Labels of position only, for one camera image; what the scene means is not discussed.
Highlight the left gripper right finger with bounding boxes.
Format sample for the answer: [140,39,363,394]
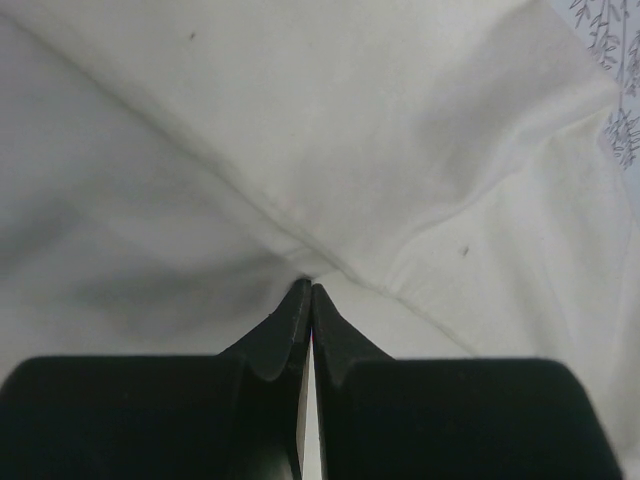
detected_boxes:
[312,285,623,479]

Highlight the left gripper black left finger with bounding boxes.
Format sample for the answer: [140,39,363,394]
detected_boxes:
[1,279,311,479]

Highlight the cream white t-shirt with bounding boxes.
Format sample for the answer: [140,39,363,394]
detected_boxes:
[1,1,639,479]

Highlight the floral table mat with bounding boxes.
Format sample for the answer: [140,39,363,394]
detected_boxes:
[549,0,640,174]

